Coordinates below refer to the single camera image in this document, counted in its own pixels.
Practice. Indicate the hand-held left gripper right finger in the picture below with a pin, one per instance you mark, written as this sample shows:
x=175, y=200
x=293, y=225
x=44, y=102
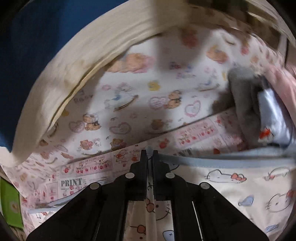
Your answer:
x=160, y=180

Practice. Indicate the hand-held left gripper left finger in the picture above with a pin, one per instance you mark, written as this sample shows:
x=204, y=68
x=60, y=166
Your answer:
x=138, y=180

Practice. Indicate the pink strawberry print bedsheet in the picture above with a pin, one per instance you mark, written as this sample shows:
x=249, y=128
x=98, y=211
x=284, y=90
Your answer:
x=92, y=166

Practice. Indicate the white bear print bedsheet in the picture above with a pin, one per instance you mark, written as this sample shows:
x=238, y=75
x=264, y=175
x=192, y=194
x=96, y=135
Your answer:
x=138, y=92

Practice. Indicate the grey cloth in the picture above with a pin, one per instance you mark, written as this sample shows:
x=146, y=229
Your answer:
x=242, y=104

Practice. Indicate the silver blue satin cloth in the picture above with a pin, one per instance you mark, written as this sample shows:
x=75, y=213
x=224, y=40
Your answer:
x=272, y=115

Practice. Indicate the green storage box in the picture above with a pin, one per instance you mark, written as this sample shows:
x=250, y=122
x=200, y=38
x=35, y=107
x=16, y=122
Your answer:
x=10, y=204

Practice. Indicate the cream quilt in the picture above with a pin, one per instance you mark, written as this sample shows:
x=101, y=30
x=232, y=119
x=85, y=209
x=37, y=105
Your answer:
x=92, y=46

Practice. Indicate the pink fluffy cloth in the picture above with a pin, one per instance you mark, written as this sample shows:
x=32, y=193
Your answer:
x=282, y=81

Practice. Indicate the dark blue cloth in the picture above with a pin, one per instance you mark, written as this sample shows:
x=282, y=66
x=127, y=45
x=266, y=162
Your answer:
x=27, y=58

